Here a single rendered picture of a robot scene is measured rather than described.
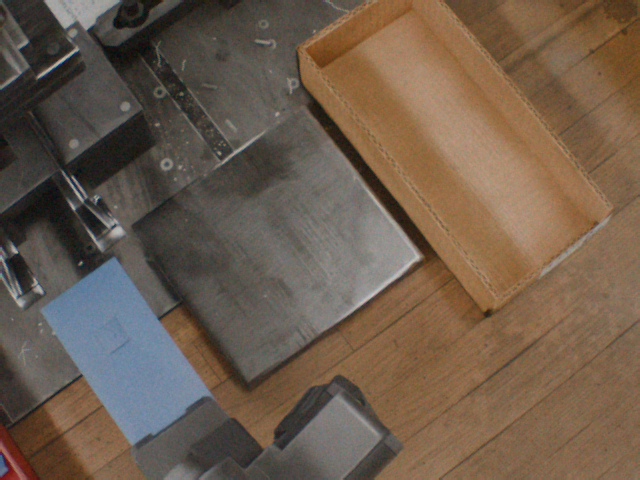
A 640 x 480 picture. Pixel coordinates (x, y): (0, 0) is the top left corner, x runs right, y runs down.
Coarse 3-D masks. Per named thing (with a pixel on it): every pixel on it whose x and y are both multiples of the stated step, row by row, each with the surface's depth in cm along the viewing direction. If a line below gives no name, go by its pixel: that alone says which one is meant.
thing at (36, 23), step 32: (0, 0) 84; (32, 0) 86; (0, 32) 80; (32, 32) 85; (64, 32) 85; (0, 64) 80; (32, 64) 84; (64, 64) 85; (0, 96) 80; (32, 96) 86; (0, 128) 86
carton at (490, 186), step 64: (384, 0) 104; (320, 64) 108; (384, 64) 109; (448, 64) 109; (384, 128) 107; (448, 128) 107; (512, 128) 107; (448, 192) 106; (512, 192) 106; (576, 192) 103; (448, 256) 102; (512, 256) 104
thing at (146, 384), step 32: (96, 288) 96; (128, 288) 96; (64, 320) 95; (96, 320) 95; (128, 320) 95; (96, 352) 94; (128, 352) 94; (160, 352) 94; (96, 384) 94; (128, 384) 94; (160, 384) 94; (192, 384) 94; (128, 416) 93; (160, 416) 93
